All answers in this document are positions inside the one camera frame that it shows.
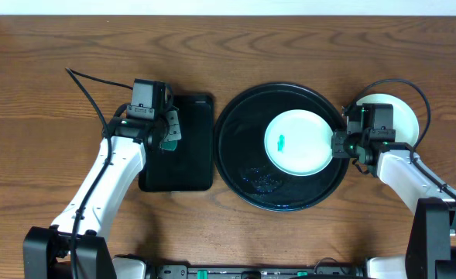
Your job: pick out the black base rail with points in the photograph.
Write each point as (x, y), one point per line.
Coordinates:
(231, 272)

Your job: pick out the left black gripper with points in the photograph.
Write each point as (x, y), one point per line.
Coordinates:
(165, 132)

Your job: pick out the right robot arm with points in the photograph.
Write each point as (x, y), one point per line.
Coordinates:
(431, 251)

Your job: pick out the black round tray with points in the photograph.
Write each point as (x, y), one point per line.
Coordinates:
(242, 160)

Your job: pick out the green sponge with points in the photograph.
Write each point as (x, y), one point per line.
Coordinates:
(168, 145)

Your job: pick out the black rectangular tray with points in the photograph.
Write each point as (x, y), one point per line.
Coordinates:
(190, 166)

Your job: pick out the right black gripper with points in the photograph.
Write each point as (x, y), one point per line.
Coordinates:
(337, 145)

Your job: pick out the mint green plate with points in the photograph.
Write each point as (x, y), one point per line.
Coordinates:
(405, 121)
(298, 142)

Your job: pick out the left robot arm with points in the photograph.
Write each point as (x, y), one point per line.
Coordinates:
(75, 244)

